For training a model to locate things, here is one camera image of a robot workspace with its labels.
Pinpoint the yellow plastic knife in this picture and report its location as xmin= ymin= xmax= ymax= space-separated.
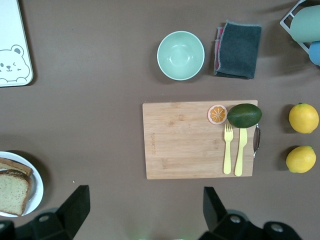
xmin=234 ymin=127 xmax=248 ymax=177

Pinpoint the mint green bowl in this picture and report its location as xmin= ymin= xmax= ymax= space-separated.
xmin=156 ymin=30 xmax=206 ymax=81

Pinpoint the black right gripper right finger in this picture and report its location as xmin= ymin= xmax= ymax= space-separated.
xmin=199 ymin=186 xmax=263 ymax=240

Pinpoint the cream bear print tray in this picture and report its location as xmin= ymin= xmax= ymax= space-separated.
xmin=0 ymin=0 xmax=34 ymax=88

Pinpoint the green avocado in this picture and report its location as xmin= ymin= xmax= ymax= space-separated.
xmin=226 ymin=103 xmax=263 ymax=130

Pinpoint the sage green cup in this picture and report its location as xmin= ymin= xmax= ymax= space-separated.
xmin=289 ymin=4 xmax=320 ymax=43

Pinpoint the pink folded cloth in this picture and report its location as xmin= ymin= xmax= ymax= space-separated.
xmin=214 ymin=26 xmax=225 ymax=72

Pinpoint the plain bread slice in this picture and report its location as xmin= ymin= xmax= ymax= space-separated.
xmin=0 ymin=169 xmax=33 ymax=217

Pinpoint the bamboo cutting board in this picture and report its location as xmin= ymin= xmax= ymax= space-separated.
xmin=142 ymin=100 xmax=262 ymax=180

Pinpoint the blue cup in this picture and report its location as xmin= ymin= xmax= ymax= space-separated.
xmin=308 ymin=41 xmax=320 ymax=66

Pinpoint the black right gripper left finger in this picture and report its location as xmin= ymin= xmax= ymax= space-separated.
xmin=14 ymin=184 xmax=91 ymax=240

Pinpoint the yellow plastic fork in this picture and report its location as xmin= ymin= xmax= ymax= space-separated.
xmin=223 ymin=123 xmax=234 ymax=175

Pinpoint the dark grey folded cloth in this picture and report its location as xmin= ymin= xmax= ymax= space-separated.
xmin=213 ymin=19 xmax=263 ymax=80

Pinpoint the orange fruit slice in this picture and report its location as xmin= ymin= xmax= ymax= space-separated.
xmin=207 ymin=104 xmax=229 ymax=126

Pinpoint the white round plate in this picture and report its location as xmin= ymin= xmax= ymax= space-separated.
xmin=0 ymin=151 xmax=45 ymax=218

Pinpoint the white wire cup rack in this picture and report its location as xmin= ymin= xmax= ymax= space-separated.
xmin=279 ymin=0 xmax=320 ymax=55

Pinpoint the yellow lemon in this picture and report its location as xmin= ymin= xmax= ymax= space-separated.
xmin=285 ymin=145 xmax=317 ymax=174
xmin=288 ymin=102 xmax=320 ymax=134

